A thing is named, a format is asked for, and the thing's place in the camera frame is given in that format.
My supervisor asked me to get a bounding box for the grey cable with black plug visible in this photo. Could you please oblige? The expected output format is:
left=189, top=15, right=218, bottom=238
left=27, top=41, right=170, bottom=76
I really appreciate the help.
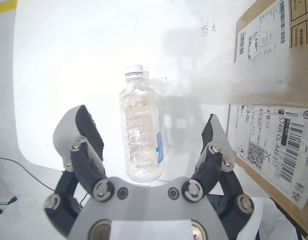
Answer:
left=0, top=196, right=18, bottom=205

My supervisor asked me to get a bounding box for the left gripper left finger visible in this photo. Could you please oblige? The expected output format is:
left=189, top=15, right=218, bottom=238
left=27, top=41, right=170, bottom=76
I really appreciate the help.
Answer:
left=43, top=105, right=116, bottom=238

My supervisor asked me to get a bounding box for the clear plastic bottle white cap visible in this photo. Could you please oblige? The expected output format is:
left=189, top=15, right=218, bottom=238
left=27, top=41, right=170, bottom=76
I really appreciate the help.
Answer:
left=118, top=64, right=166, bottom=183

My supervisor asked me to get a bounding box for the large cardboard carton with labels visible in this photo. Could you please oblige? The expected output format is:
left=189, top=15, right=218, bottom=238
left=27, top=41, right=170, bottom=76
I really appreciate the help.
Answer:
left=225, top=0, right=308, bottom=240

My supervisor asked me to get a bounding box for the thin black cable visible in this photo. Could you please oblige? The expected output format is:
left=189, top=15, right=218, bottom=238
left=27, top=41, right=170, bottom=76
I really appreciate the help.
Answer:
left=0, top=148, right=90, bottom=208

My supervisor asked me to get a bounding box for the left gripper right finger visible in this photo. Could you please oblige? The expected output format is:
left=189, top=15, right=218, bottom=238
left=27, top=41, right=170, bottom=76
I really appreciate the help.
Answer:
left=182, top=113, right=255, bottom=240

